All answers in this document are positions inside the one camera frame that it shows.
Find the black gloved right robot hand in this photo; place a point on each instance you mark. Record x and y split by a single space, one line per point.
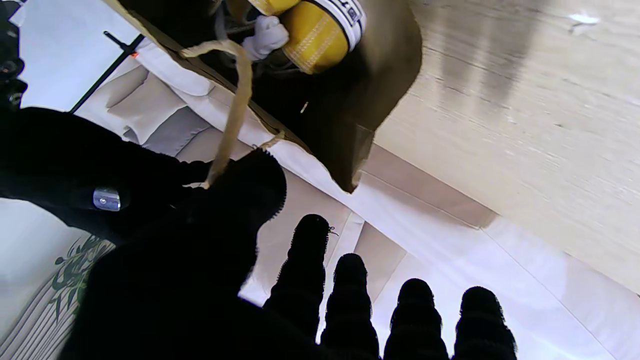
60 165

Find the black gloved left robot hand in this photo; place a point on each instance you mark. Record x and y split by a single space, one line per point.
175 310

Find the yellow canvas sneaker white laces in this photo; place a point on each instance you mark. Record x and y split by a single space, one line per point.
315 40
270 5

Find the brown paper bag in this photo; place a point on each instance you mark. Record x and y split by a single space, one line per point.
350 110

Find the green leafy houseplant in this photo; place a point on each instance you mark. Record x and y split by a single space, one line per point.
75 270

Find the beige drape curtain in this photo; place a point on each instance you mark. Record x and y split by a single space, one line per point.
30 325

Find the beige sectional sofa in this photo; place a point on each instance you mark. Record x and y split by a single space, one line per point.
440 250

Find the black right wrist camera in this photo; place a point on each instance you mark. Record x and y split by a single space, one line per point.
10 70

